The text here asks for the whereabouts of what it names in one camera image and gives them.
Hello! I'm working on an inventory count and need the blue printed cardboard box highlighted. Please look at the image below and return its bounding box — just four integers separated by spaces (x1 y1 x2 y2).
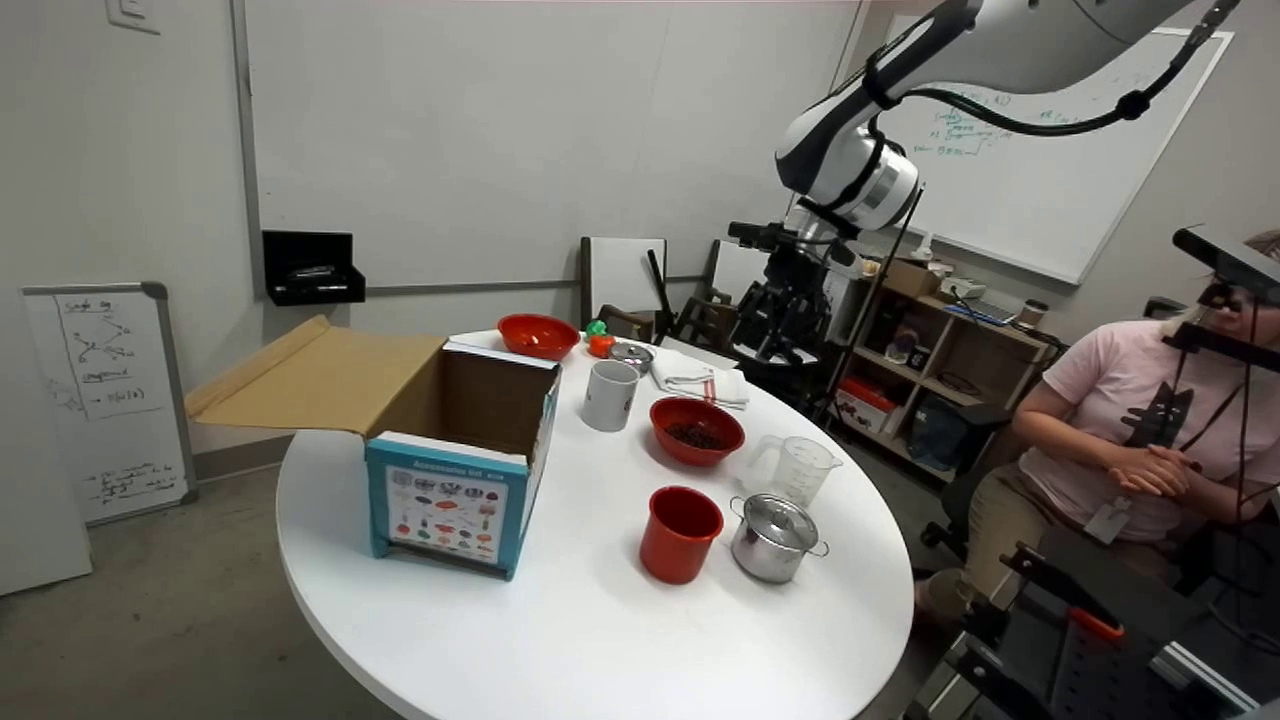
182 311 565 586

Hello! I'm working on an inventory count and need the black clamp with orange handle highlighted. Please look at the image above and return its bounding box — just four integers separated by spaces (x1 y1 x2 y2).
998 541 1136 656

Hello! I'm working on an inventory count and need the white square panel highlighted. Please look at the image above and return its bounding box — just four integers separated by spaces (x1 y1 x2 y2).
581 232 671 324

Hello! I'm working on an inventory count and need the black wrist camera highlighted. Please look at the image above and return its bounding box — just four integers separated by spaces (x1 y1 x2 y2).
723 217 861 267

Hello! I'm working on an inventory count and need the white cloth with red stripes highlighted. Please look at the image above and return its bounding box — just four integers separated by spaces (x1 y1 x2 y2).
646 350 751 411

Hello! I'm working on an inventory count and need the steel pot with lid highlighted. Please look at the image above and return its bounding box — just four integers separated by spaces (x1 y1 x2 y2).
723 490 831 590

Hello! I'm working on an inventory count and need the small steel bowl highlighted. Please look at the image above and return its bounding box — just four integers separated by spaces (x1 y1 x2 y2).
609 336 659 375

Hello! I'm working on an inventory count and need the red cup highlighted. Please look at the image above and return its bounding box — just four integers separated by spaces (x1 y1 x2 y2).
634 485 729 590

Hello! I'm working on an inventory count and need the black camera on mount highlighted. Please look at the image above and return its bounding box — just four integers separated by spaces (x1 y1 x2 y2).
1167 220 1280 373

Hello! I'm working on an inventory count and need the black case on shelf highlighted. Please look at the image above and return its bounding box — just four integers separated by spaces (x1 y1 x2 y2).
260 229 366 311

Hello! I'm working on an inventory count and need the black perforated workbench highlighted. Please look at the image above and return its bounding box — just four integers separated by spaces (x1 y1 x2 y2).
912 534 1280 720

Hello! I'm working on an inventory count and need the large wall whiteboard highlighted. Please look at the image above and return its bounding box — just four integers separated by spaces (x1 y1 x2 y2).
870 14 1237 288

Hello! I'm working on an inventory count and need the small framed whiteboard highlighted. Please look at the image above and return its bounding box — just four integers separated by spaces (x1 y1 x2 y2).
18 278 190 529

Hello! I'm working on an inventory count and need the wooden shelf unit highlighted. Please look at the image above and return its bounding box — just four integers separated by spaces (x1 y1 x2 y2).
831 256 1073 490

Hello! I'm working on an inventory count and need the small red bowl with spoon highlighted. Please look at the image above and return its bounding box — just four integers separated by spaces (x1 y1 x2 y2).
494 311 583 366

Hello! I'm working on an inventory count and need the white mug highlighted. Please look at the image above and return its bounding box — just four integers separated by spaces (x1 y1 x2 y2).
575 357 644 438

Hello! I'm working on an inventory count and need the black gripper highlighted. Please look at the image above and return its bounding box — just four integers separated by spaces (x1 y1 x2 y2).
735 237 840 366

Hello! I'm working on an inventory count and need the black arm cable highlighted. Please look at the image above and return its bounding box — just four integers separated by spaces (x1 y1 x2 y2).
862 0 1249 139

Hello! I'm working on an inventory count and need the person in pink shirt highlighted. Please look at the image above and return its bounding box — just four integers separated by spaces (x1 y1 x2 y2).
916 232 1280 638

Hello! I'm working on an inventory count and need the red bowl with coffee beans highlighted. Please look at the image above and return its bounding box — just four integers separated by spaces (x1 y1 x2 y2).
646 393 746 474

